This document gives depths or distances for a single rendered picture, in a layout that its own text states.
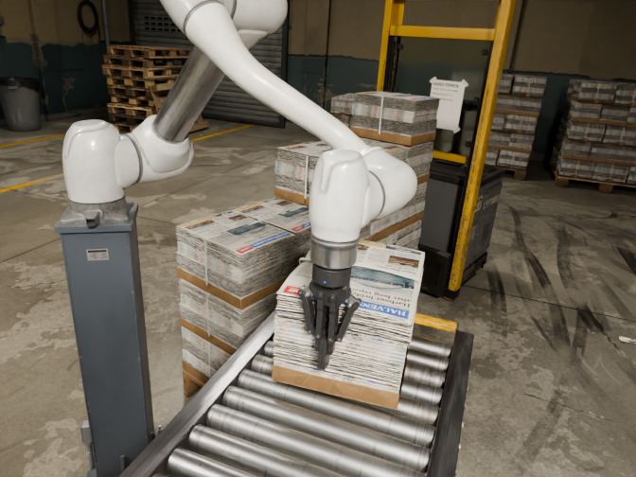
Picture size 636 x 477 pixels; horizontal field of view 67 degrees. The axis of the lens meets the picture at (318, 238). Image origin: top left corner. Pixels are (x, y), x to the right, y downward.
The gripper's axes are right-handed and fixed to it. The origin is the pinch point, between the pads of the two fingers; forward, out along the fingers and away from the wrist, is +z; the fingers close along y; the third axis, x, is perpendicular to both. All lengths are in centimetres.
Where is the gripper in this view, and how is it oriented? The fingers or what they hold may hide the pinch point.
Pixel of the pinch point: (325, 351)
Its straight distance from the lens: 101.6
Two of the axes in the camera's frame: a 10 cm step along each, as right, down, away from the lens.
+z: -0.7, 9.3, 3.6
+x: -3.5, 3.2, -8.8
